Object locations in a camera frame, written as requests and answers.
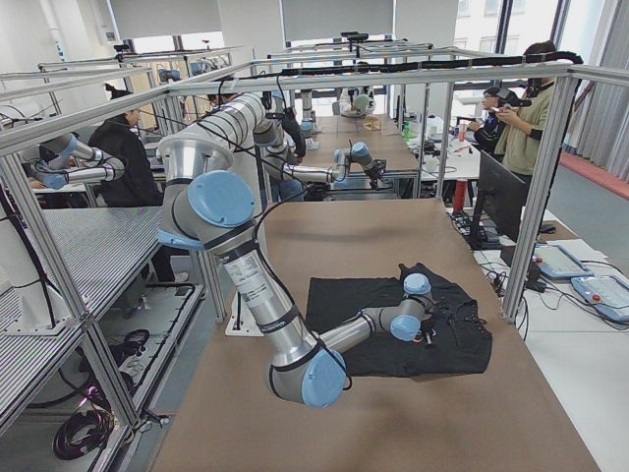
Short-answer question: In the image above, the black computer monitor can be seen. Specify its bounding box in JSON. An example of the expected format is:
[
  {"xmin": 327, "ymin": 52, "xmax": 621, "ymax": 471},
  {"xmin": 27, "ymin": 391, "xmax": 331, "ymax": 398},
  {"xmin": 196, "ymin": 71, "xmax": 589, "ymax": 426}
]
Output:
[{"xmin": 468, "ymin": 150, "xmax": 528, "ymax": 250}]

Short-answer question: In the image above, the black t-shirt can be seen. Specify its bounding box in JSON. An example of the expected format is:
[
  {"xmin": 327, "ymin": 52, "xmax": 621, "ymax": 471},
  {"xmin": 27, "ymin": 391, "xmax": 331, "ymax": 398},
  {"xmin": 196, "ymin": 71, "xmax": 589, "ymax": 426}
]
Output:
[{"xmin": 306, "ymin": 264, "xmax": 492, "ymax": 378}]

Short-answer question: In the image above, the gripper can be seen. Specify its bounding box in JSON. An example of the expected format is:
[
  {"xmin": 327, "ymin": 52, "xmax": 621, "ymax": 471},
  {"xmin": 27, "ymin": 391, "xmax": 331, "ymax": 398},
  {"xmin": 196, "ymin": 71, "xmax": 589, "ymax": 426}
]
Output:
[
  {"xmin": 366, "ymin": 159, "xmax": 386, "ymax": 185},
  {"xmin": 418, "ymin": 299, "xmax": 449, "ymax": 344}
]

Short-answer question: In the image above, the person in green sweater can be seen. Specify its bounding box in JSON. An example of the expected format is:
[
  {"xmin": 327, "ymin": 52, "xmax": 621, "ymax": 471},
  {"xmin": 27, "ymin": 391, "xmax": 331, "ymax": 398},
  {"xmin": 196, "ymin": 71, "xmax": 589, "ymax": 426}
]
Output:
[{"xmin": 493, "ymin": 41, "xmax": 559, "ymax": 176}]

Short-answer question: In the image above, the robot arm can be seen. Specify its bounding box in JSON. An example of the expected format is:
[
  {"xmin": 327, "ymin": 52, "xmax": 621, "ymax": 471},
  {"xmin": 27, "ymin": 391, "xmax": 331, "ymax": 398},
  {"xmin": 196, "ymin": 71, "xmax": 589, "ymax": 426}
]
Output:
[
  {"xmin": 189, "ymin": 92, "xmax": 385, "ymax": 188},
  {"xmin": 157, "ymin": 133, "xmax": 433, "ymax": 408}
]

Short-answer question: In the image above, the teach pendant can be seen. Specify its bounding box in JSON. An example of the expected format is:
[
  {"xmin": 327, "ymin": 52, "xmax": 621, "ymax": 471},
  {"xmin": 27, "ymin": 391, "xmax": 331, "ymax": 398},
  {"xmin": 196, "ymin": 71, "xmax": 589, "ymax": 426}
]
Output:
[{"xmin": 533, "ymin": 244, "xmax": 594, "ymax": 280}]

